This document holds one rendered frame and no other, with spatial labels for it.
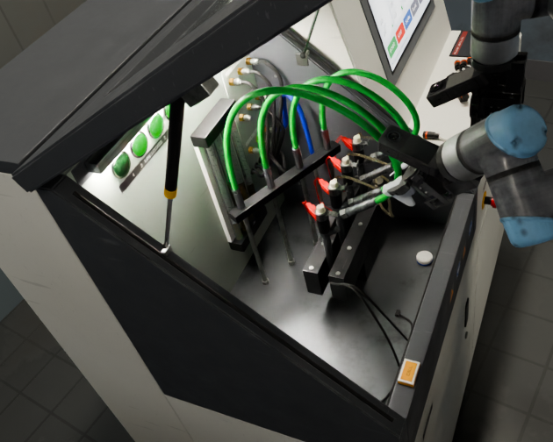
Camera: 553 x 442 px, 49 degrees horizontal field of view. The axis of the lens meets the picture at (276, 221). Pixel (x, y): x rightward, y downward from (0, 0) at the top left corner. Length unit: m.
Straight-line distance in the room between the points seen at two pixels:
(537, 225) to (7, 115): 0.88
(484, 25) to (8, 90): 0.85
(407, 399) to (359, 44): 0.81
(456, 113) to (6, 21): 1.91
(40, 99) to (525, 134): 0.81
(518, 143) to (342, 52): 0.67
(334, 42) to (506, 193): 0.68
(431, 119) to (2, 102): 1.09
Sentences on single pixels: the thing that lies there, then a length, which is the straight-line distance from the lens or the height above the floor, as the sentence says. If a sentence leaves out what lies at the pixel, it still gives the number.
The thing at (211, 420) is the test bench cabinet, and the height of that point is 0.73.
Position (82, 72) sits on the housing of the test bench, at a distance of 1.21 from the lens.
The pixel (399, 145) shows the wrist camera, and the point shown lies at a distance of 1.02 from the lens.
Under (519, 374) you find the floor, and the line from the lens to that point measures 2.36.
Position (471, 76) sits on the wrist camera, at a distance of 1.10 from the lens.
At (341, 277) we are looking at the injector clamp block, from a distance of 1.34.
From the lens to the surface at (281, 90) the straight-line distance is 1.09.
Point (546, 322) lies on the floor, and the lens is 2.50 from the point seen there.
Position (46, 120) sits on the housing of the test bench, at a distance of 1.10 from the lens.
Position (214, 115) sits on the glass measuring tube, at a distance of 1.34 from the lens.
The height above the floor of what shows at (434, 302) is 0.95.
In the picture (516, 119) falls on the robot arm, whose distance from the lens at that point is 0.88.
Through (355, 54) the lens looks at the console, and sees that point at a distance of 1.47.
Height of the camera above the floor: 2.00
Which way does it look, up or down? 43 degrees down
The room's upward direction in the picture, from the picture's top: 15 degrees counter-clockwise
